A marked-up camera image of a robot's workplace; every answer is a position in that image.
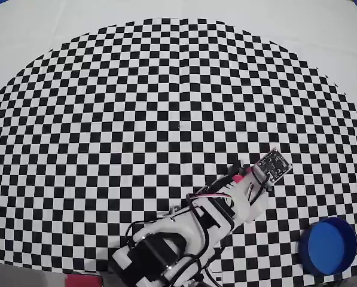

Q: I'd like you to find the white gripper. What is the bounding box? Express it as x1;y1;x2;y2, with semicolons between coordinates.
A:
224;160;268;224

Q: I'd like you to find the blue round box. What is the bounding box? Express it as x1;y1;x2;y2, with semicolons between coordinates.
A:
297;216;357;276

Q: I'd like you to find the black white checkerboard mat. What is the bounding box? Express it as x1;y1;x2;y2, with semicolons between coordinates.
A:
0;0;357;286

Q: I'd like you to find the red flat block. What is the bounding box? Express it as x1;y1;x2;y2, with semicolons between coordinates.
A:
65;273;103;287

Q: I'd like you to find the green camera circuit board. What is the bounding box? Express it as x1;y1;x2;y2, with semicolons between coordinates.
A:
255;147;293;184

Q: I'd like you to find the white red servo cable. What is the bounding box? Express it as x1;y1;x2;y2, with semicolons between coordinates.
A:
186;193;233;207

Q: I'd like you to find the black cable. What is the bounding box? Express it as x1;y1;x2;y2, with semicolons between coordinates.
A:
202;262;224;283
124;219;173;249

